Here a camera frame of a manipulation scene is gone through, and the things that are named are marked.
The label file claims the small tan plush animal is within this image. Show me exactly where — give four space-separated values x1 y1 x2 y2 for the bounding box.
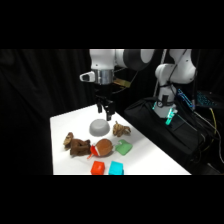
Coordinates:
112 121 132 138

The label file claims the brown plush ball toy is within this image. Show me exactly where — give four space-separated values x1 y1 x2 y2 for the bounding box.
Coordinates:
87 138 115 160

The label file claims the dark brown plush monkey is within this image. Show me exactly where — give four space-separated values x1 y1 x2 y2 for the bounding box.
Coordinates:
63 131 92 158

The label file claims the yellow cable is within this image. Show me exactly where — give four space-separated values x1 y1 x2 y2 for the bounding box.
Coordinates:
194 108 223 143

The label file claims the orange plastic block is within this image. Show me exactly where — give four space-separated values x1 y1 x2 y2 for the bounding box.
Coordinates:
90 160 106 176

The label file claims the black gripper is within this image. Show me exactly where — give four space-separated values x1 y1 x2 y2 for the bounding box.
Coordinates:
94 83 116 122

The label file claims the grey upturned bowl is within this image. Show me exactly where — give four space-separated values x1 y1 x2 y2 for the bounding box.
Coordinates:
88 118 111 137

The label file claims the cyan plastic block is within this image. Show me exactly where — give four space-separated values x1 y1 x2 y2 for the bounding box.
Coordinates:
108 160 126 176

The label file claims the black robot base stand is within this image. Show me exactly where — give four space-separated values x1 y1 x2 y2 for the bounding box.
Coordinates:
123 97 224 176

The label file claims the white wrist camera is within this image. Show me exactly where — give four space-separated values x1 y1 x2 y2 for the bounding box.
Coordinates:
79 70 96 83

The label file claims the black curtain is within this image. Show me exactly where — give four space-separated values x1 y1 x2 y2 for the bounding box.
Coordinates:
0 49 224 176

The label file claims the green plastic container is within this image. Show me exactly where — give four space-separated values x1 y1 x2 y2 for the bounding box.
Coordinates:
114 139 133 156

